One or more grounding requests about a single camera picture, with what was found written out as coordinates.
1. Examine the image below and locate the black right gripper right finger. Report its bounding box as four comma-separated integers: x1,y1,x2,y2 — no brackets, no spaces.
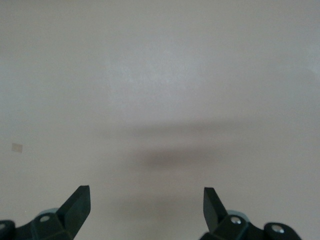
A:
199,186,301,240

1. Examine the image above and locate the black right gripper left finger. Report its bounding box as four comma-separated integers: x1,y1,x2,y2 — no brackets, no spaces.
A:
0,185,91,240

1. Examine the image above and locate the small brown tape patch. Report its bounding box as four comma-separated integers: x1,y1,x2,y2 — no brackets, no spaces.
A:
11,142,24,154

